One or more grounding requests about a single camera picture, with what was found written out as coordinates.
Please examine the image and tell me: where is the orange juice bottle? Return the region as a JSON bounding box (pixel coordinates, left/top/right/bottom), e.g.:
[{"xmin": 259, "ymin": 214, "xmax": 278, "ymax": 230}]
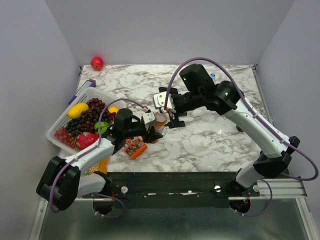
[{"xmin": 151, "ymin": 112, "xmax": 168, "ymax": 144}]

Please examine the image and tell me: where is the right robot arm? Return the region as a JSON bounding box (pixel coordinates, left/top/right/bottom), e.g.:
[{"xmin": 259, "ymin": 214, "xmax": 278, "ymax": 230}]
[{"xmin": 153, "ymin": 63, "xmax": 300, "ymax": 196}]

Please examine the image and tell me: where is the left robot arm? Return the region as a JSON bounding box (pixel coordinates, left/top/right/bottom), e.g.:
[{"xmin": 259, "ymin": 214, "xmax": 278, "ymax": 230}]
[{"xmin": 36, "ymin": 108, "xmax": 166, "ymax": 213}]

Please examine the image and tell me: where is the orange snack box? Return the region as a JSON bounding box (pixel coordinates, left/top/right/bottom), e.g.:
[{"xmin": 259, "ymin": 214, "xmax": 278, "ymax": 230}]
[{"xmin": 123, "ymin": 137, "xmax": 148, "ymax": 160}]

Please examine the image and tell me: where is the yellow lemon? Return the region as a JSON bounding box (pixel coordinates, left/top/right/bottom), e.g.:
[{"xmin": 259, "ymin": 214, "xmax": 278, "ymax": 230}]
[{"xmin": 108, "ymin": 106, "xmax": 119, "ymax": 113}]

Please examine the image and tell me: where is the green toy fruit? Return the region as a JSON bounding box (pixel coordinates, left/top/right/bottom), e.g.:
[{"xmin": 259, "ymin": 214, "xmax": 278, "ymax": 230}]
[{"xmin": 94, "ymin": 121, "xmax": 110, "ymax": 135}]

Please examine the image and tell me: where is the white plastic basket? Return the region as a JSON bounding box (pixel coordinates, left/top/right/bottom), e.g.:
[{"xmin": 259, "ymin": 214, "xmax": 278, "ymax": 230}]
[{"xmin": 46, "ymin": 87, "xmax": 118, "ymax": 155}]

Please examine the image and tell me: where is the dark purple grape bunch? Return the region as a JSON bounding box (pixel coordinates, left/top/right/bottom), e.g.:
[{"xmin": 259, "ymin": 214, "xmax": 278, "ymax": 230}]
[{"xmin": 80, "ymin": 98, "xmax": 116, "ymax": 134}]

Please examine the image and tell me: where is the yellow snack bag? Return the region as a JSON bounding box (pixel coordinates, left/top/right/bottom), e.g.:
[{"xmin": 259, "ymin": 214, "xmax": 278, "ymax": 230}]
[{"xmin": 83, "ymin": 158, "xmax": 109, "ymax": 176}]

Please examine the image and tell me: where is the black can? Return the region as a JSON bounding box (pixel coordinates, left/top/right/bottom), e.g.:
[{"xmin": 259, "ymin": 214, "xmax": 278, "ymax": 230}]
[{"xmin": 236, "ymin": 125, "xmax": 244, "ymax": 132}]

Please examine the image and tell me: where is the yellow mango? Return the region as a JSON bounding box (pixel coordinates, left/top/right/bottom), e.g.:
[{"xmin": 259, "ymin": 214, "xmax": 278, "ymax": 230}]
[{"xmin": 67, "ymin": 102, "xmax": 89, "ymax": 119}]

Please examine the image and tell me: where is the black blue grape bunch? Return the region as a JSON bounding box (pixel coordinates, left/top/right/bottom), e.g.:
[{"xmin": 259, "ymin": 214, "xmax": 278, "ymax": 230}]
[{"xmin": 66, "ymin": 117, "xmax": 82, "ymax": 134}]

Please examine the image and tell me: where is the purple white box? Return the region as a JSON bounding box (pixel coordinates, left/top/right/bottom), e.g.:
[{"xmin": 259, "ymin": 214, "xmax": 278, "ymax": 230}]
[{"xmin": 68, "ymin": 78, "xmax": 96, "ymax": 105}]

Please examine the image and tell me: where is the light red grape bunch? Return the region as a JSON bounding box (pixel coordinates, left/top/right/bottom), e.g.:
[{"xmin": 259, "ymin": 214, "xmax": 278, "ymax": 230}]
[{"xmin": 54, "ymin": 127, "xmax": 76, "ymax": 149}]

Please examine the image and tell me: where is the red apple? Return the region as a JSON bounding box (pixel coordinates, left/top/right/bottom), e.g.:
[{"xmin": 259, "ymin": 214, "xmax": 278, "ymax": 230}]
[{"xmin": 90, "ymin": 56, "xmax": 104, "ymax": 71}]

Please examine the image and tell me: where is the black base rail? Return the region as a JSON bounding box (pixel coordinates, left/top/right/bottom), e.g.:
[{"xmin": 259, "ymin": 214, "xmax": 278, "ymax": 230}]
[{"xmin": 78, "ymin": 172, "xmax": 260, "ymax": 209}]

